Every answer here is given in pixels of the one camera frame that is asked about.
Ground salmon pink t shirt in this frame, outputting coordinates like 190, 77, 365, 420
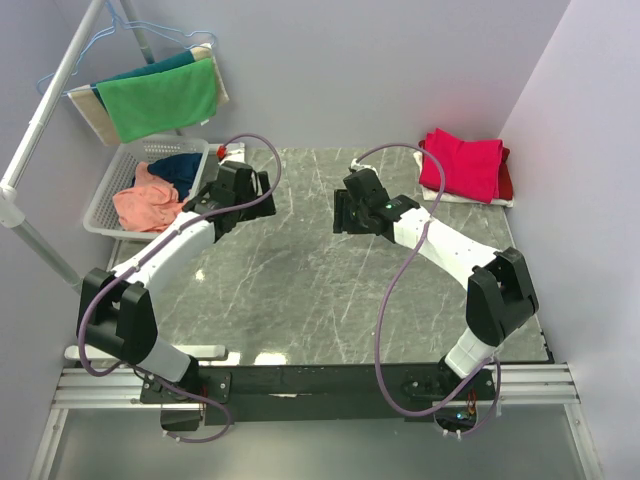
112, 162, 185, 233

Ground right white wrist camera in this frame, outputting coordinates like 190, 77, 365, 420
349, 158, 373, 173

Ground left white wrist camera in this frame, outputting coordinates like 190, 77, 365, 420
216, 142, 246, 164

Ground folded magenta t shirt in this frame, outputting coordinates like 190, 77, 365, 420
421, 129, 504, 203

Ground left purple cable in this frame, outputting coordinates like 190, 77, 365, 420
79, 132, 282, 445

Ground white plastic laundry basket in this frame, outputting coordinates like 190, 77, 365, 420
83, 134, 210, 242

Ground black base beam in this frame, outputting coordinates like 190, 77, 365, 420
138, 363, 499, 432

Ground white clothes rack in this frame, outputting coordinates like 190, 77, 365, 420
0, 0, 246, 361

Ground blue wire hanger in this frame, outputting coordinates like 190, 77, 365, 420
35, 0, 220, 96

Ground teal towel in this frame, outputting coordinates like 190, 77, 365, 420
91, 50, 195, 111

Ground navy blue t shirt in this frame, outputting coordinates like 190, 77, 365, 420
147, 153, 202, 202

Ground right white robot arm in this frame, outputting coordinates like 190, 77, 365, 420
333, 169, 539, 399

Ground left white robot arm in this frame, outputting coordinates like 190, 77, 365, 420
77, 161, 276, 402

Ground purple cable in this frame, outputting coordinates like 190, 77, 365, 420
79, 132, 282, 445
355, 143, 503, 438

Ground green towel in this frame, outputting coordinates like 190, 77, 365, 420
96, 58, 218, 143

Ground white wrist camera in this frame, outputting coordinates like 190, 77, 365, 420
216, 142, 246, 164
349, 158, 373, 173

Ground beige towel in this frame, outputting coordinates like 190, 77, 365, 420
66, 44, 229, 146

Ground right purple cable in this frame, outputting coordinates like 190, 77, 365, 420
355, 143, 503, 438

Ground aluminium rail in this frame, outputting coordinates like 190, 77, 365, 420
29, 364, 604, 479

